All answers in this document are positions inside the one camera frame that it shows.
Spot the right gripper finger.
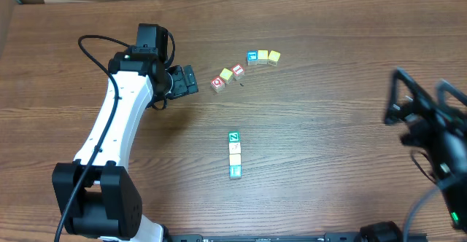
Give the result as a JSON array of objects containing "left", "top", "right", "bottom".
[
  {"left": 436, "top": 79, "right": 466, "bottom": 111},
  {"left": 385, "top": 67, "right": 433, "bottom": 124}
]

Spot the green letter Z block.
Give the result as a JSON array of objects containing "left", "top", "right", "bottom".
[{"left": 228, "top": 131, "right": 241, "bottom": 143}]

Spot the white picture block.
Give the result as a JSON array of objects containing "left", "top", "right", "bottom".
[{"left": 228, "top": 142, "right": 242, "bottom": 155}]

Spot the yellow block cluster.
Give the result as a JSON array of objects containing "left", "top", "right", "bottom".
[
  {"left": 229, "top": 154, "right": 242, "bottom": 166},
  {"left": 219, "top": 69, "right": 234, "bottom": 85}
]

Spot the blue letter P block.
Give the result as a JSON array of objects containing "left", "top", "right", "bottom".
[{"left": 229, "top": 165, "right": 242, "bottom": 179}]

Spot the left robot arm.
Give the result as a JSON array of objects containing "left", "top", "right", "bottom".
[{"left": 52, "top": 52, "right": 198, "bottom": 241}]

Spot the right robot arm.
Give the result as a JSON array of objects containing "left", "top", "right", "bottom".
[{"left": 354, "top": 67, "right": 466, "bottom": 241}]

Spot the red letter Q block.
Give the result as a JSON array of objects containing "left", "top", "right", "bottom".
[{"left": 210, "top": 76, "right": 225, "bottom": 93}]

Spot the red letter I block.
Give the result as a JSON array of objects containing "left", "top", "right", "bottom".
[{"left": 231, "top": 64, "right": 245, "bottom": 80}]

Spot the blue letter block top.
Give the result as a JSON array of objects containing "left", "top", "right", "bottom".
[{"left": 247, "top": 50, "right": 258, "bottom": 66}]

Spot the yellow block top middle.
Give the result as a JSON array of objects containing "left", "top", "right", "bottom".
[{"left": 258, "top": 50, "right": 269, "bottom": 65}]

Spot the yellow block top right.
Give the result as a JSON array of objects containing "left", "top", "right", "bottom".
[{"left": 268, "top": 50, "right": 281, "bottom": 66}]

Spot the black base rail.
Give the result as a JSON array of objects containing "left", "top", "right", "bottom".
[{"left": 160, "top": 230, "right": 428, "bottom": 242}]

